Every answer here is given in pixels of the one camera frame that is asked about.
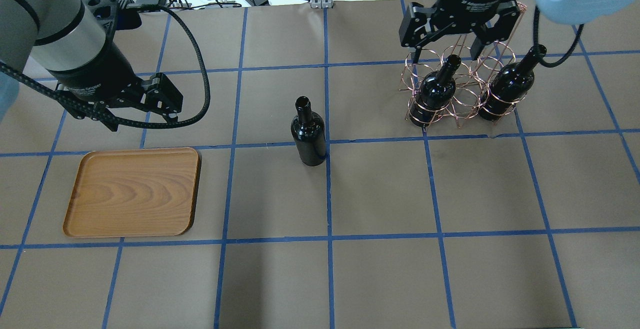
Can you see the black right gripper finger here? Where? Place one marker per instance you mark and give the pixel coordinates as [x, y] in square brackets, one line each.
[417, 51]
[477, 47]

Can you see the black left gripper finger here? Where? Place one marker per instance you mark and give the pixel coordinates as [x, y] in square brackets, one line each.
[171, 117]
[111, 125]

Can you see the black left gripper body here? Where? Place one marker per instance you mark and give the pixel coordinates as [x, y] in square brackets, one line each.
[96, 80]

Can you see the dark wine bottle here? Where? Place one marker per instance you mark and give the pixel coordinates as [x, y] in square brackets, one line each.
[510, 85]
[308, 132]
[434, 94]

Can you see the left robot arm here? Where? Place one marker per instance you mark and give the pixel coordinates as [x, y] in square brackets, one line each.
[65, 50]

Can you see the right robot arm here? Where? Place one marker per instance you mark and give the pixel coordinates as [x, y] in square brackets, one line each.
[569, 12]

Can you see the wooden tray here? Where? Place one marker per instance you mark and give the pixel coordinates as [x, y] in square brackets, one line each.
[134, 193]

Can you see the copper wire bottle basket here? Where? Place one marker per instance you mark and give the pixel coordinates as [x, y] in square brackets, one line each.
[472, 78]

